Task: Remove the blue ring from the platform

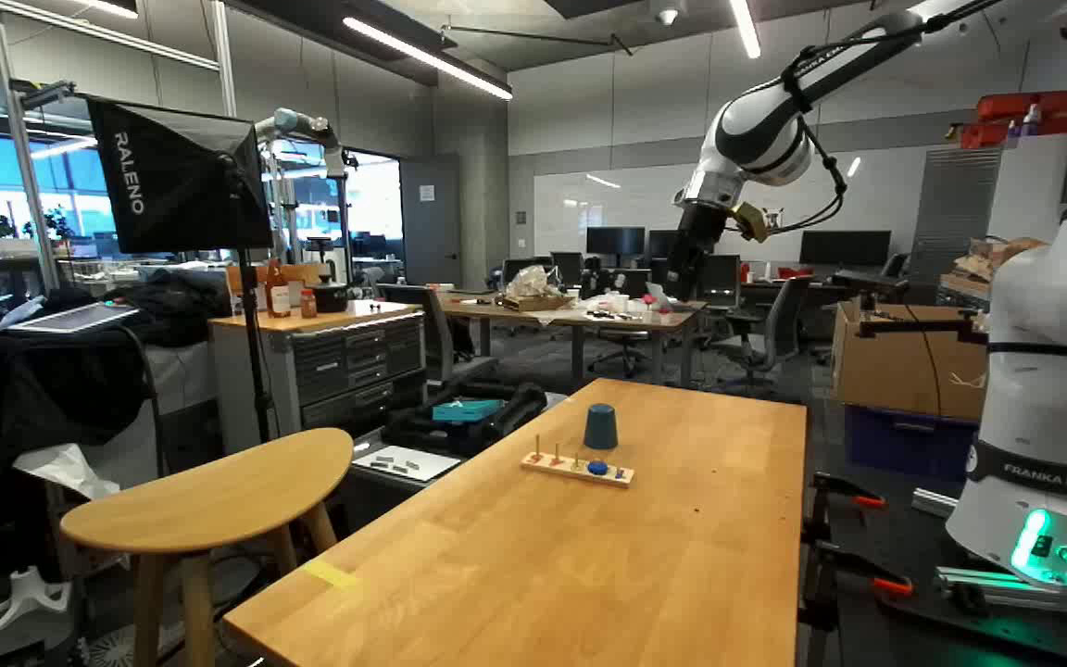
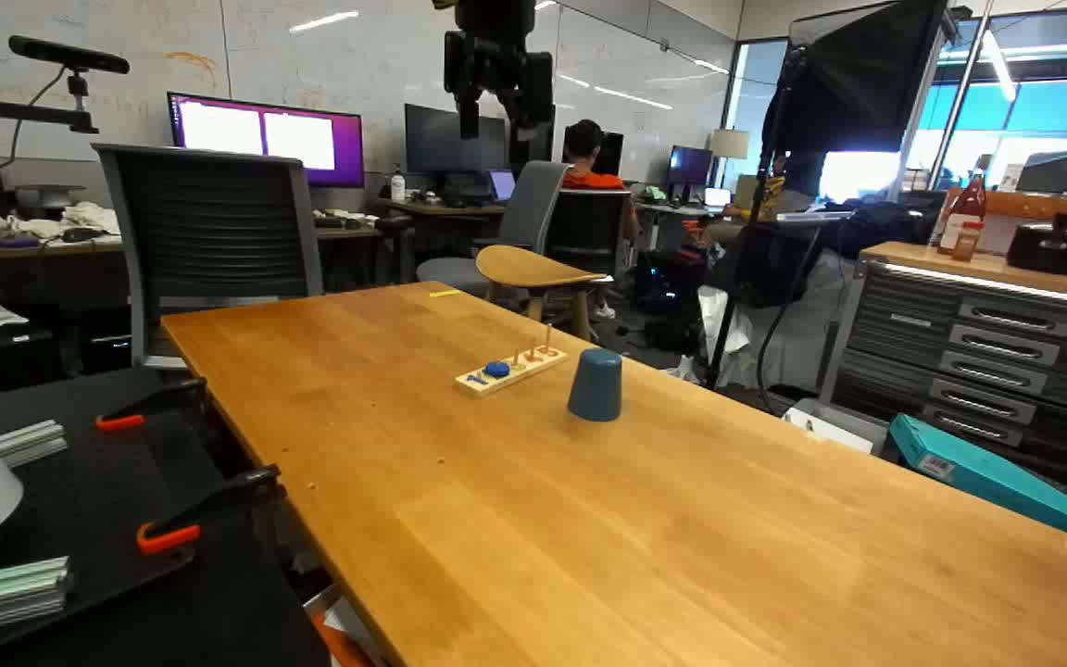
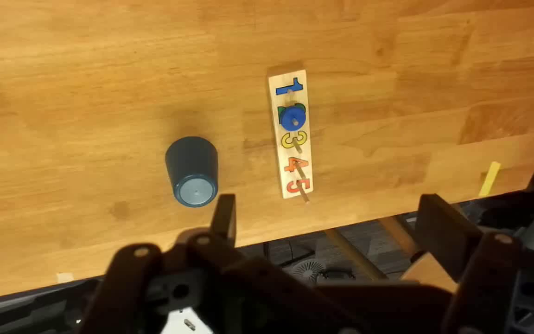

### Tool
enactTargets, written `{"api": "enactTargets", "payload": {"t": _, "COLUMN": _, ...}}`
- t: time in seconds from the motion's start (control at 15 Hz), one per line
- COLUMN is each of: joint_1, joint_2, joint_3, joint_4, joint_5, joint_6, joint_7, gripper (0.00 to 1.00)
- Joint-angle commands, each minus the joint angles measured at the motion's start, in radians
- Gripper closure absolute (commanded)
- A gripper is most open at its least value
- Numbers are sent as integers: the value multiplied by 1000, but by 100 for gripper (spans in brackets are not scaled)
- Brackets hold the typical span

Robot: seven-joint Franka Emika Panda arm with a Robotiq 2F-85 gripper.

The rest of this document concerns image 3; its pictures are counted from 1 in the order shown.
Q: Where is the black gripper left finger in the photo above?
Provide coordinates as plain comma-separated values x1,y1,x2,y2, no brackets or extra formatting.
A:
210,195,238,245

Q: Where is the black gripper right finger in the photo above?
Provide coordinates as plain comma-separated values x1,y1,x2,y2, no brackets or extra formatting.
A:
416,193,483,280

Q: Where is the wooden peg board platform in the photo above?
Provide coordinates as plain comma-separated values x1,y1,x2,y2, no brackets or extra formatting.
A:
268,69,314,199

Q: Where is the blue plastic cup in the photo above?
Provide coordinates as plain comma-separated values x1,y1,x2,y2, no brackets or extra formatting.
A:
166,137,219,208

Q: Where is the yellow tape strip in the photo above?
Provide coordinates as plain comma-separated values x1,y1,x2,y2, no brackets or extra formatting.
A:
479,161,501,197

